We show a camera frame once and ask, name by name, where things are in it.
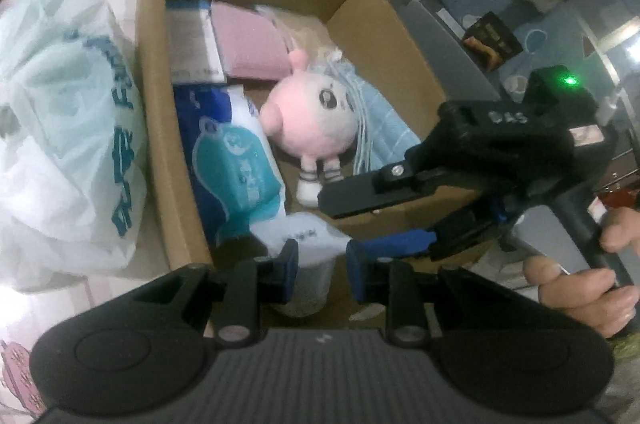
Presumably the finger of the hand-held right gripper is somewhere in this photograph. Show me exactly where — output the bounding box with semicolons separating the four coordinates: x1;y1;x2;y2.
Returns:
346;198;522;263
317;163;443;221

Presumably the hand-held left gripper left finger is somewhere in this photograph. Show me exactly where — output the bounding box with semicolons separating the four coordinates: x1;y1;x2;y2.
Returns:
132;240;300;349

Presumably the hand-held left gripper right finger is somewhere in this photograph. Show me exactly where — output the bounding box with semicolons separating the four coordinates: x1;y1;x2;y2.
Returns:
347;243;507;349

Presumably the white plastic packet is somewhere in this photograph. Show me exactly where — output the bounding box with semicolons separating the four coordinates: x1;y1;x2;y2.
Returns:
250;211;351;317

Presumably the light blue checked towel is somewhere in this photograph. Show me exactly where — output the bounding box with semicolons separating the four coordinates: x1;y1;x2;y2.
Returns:
312;48;423;179

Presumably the pink plush toy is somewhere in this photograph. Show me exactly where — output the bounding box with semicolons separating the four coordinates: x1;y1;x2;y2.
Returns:
260;48;358;207

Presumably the blue wet wipes packet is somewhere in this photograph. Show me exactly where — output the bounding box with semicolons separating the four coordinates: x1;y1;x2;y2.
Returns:
172;84;287;247

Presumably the large brown cardboard box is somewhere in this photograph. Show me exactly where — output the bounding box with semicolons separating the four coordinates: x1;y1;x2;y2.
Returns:
136;0;501;325

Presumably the blue carton with white label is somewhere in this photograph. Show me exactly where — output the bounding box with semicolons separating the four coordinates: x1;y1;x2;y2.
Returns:
165;1;226;84

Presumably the person's right hand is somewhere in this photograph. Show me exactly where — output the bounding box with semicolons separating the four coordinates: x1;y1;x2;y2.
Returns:
522;206;640;340

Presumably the dark box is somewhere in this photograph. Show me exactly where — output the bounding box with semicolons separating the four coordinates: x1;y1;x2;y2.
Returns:
462;11;523;72

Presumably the blue floor mat with circles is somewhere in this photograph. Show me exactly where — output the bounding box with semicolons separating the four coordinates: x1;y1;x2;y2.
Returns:
435;0;640;115

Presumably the beige cloth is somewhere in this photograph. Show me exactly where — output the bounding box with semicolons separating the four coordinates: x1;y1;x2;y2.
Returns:
272;11;331;54

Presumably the white plastic bag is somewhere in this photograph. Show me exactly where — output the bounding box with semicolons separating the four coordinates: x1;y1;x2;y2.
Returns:
0;0;151;292

